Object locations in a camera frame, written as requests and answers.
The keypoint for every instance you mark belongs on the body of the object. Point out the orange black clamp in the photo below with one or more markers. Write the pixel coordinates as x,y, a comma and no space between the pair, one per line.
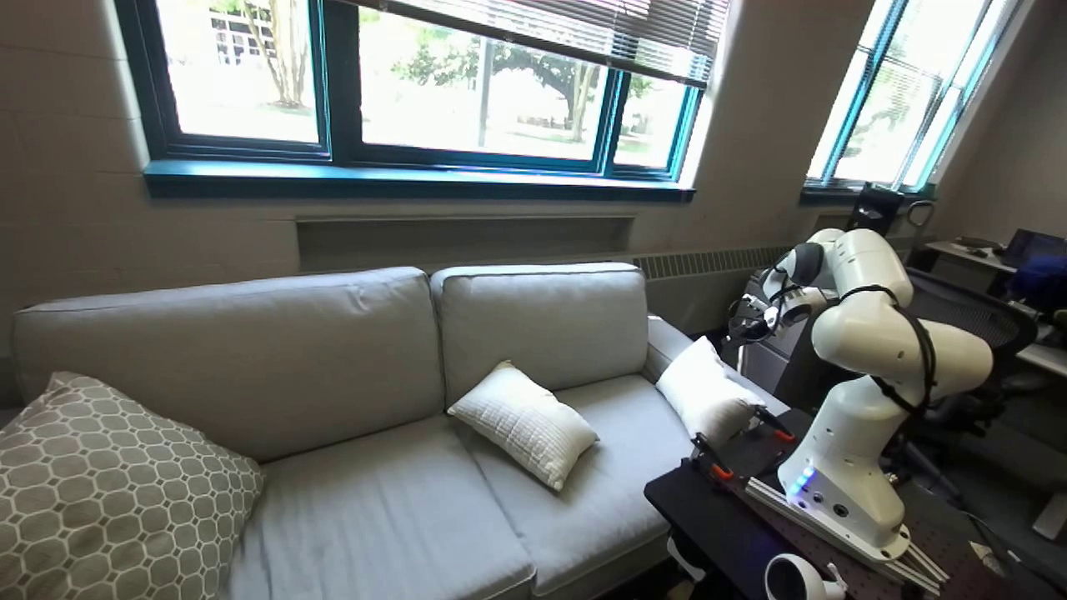
771,428
711,461

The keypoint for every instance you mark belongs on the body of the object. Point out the cream striped cushion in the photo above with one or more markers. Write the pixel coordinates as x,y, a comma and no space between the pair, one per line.
520,422
711,388

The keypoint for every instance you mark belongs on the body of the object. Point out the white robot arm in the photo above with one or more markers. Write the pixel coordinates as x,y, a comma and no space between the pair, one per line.
877,335

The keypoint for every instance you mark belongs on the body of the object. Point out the slatted window blind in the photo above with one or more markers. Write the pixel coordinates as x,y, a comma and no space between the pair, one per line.
622,35

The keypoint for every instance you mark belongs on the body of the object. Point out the grey lattice patterned cushion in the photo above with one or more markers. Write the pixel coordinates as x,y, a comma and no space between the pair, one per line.
100,501

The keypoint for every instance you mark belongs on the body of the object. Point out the dark grey cabinet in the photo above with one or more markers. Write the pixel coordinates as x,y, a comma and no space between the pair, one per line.
778,369

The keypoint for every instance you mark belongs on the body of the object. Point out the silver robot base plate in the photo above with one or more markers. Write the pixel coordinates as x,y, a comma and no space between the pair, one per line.
767,491

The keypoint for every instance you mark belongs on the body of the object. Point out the black office chair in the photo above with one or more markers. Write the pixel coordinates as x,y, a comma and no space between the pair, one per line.
1000,318

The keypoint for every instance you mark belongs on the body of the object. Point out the white desk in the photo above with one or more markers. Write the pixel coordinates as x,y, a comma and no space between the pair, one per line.
1046,358

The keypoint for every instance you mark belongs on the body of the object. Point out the white VR controller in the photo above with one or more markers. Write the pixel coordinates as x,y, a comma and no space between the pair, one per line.
796,579

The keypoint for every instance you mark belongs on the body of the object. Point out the narrow teal framed window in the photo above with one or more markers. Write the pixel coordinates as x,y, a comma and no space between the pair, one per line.
901,102

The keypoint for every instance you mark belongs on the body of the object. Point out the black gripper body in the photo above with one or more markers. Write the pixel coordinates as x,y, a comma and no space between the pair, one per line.
771,306

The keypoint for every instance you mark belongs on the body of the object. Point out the wide teal framed window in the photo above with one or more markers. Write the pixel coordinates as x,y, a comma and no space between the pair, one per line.
445,88

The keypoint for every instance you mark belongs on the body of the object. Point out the white floor object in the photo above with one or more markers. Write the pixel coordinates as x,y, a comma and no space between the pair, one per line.
1050,517

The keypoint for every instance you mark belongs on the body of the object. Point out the black boxy device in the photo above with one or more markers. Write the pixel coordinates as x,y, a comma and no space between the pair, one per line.
877,206

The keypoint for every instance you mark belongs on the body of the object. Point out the baseboard radiator grille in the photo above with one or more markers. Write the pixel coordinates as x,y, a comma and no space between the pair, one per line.
689,286

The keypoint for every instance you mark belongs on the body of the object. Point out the grey fabric couch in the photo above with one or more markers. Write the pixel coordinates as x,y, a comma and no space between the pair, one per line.
279,355

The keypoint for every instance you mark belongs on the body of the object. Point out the black robot table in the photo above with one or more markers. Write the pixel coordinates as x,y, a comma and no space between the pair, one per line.
711,527

